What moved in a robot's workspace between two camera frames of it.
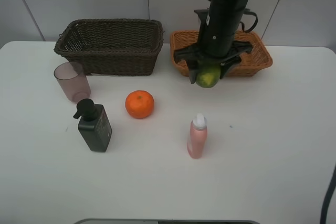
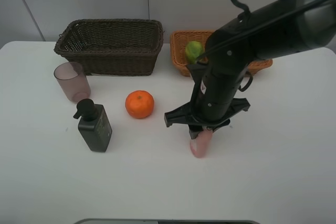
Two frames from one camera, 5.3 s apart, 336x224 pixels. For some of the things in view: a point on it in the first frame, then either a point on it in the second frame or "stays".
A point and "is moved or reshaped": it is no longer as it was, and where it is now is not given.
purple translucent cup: [71, 77] stays
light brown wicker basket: [259, 59] stays
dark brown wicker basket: [115, 47] stays
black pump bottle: [95, 127] stays
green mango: [208, 75] is moved or reshaped
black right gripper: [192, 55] -> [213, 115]
